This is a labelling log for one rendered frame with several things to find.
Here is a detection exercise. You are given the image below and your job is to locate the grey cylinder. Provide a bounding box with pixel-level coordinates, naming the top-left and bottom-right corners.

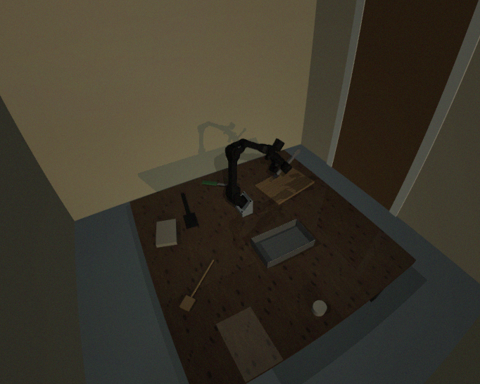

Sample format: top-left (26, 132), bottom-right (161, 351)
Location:
top-left (311, 300), bottom-right (327, 316)

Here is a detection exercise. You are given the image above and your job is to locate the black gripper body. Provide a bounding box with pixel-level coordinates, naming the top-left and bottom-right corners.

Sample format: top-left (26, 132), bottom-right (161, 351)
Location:
top-left (273, 154), bottom-right (292, 174)

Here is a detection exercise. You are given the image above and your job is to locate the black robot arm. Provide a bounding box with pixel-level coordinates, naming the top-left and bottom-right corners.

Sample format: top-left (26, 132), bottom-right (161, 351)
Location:
top-left (225, 139), bottom-right (284, 209)

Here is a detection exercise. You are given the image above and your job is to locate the wooden board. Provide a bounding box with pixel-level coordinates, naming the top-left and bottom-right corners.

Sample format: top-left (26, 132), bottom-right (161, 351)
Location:
top-left (255, 167), bottom-right (315, 205)

